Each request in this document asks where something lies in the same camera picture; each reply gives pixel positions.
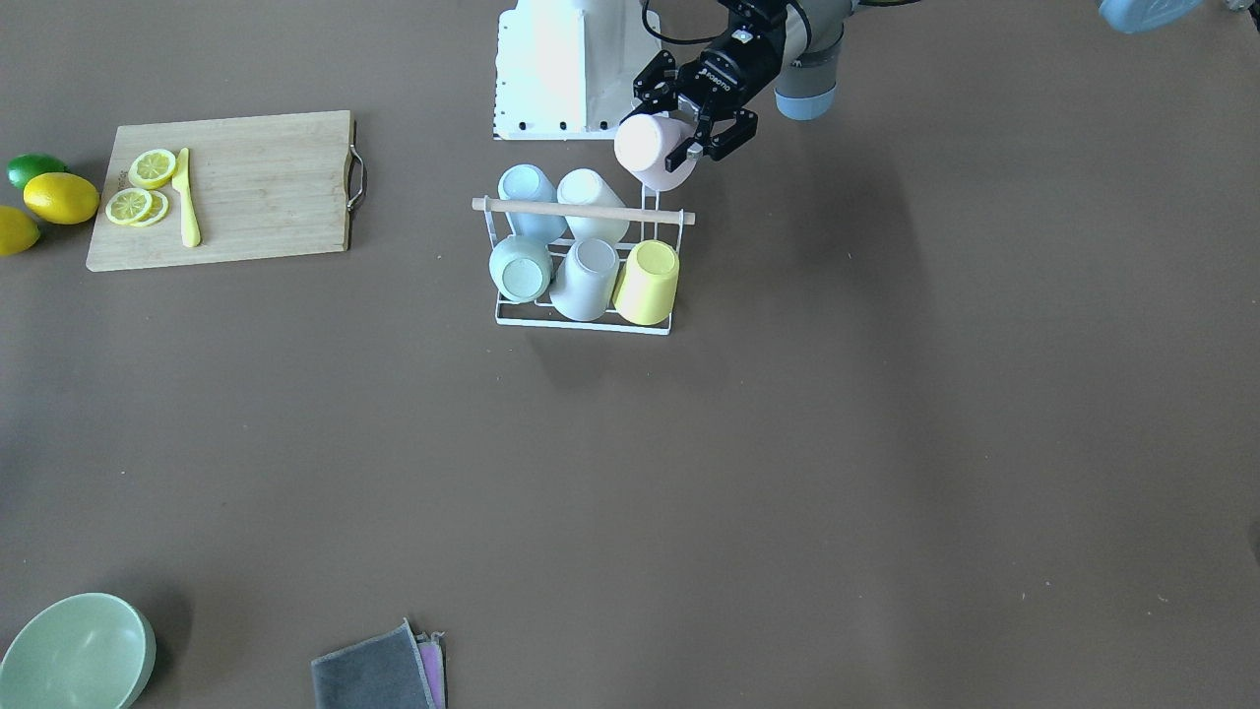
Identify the yellow lemon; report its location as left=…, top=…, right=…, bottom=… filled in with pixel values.
left=0, top=205, right=42, bottom=257
left=23, top=173, right=100, bottom=225

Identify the cream white cup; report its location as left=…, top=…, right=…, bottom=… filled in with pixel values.
left=554, top=167, right=629, bottom=246

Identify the yellow cup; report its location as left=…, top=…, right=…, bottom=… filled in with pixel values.
left=612, top=239, right=680, bottom=326

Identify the white wire cup holder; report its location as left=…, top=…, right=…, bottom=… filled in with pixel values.
left=473, top=189, right=696, bottom=336

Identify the green lime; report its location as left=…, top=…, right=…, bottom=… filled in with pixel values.
left=6, top=152, right=69, bottom=190

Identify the yellow plastic knife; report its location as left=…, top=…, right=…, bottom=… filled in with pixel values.
left=171, top=147, right=202, bottom=248

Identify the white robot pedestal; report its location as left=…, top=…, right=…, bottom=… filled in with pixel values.
left=491, top=1, right=662, bottom=141

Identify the lemon slice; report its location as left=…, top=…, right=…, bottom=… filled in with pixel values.
left=103, top=186, right=155, bottom=227
left=127, top=149, right=176, bottom=190

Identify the grey cup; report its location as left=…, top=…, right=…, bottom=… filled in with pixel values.
left=551, top=238, right=620, bottom=322

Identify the wooden cutting board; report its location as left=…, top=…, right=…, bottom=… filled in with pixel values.
left=86, top=110, right=365, bottom=271

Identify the pink cup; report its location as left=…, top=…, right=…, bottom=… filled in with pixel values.
left=614, top=115, right=697, bottom=191

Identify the grey folded cloth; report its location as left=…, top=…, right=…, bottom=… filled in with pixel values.
left=311, top=620, right=449, bottom=708

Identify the mint green cup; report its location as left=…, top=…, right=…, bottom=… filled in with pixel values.
left=488, top=234, right=553, bottom=302

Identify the light blue cup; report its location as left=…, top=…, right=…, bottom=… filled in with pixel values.
left=496, top=162, right=570, bottom=246

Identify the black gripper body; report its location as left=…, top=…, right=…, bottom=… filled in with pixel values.
left=679, top=1, right=788, bottom=115

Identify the green bowl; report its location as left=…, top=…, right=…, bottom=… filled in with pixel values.
left=1, top=592, right=158, bottom=708

